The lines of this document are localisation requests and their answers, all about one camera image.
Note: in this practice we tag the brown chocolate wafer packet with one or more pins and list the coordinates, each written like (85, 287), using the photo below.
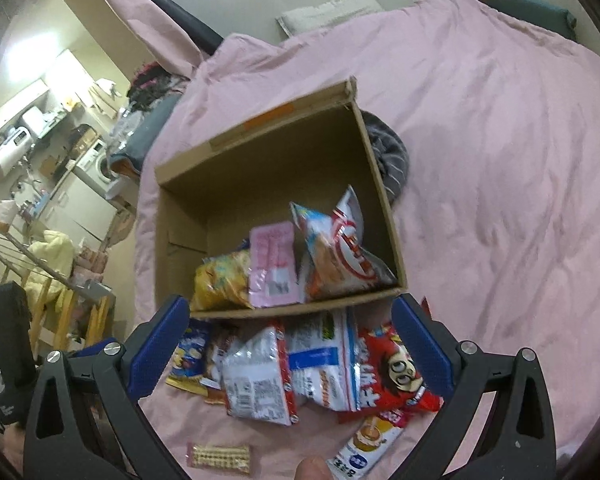
(223, 337)

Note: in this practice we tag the milk tea sachet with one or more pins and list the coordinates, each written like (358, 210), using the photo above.
(363, 450)

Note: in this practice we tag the brown cardboard box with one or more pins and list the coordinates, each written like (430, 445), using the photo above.
(307, 151)

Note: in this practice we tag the grey striped garment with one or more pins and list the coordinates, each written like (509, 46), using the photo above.
(390, 153)

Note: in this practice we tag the yellow chips bag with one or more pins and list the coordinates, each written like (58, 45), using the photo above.
(222, 282)

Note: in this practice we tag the right hand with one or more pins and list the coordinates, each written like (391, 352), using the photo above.
(313, 468)

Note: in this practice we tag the grey white pillow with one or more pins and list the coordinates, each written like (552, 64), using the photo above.
(328, 14)

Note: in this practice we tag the red milk candy bag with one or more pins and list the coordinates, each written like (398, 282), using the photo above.
(388, 377)

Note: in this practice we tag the white blue snack bag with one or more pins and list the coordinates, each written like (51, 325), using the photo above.
(323, 359)

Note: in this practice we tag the pink bed duvet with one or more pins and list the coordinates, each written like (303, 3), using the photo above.
(499, 220)

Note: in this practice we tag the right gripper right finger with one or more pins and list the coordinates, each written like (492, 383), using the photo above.
(517, 440)

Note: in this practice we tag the white water heater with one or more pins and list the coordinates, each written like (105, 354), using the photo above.
(13, 149)

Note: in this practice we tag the shrimp flakes snack bag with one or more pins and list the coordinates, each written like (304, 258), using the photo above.
(335, 263)

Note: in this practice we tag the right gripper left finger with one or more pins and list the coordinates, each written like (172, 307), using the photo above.
(61, 441)

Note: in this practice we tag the white kitchen cabinet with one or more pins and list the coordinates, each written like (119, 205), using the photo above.
(78, 211)

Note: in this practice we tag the pile of clothes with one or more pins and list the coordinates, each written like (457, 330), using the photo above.
(153, 94)

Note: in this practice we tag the white washing machine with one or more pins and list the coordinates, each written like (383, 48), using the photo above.
(92, 168)

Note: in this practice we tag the biscuit cracker packet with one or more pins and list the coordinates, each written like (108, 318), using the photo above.
(235, 459)

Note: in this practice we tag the teal bolster cushion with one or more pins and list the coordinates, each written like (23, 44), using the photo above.
(540, 13)

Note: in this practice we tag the silver red-edged snack bag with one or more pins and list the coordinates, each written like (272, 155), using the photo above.
(256, 379)

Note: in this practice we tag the pink snack pouch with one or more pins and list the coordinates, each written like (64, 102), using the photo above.
(273, 278)

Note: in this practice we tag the yellow blanket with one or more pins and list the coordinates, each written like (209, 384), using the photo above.
(56, 250)

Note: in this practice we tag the blue cartoon snack bag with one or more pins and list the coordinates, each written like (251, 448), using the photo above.
(188, 363)

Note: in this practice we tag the wooden drying rack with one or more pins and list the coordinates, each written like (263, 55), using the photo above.
(65, 314)

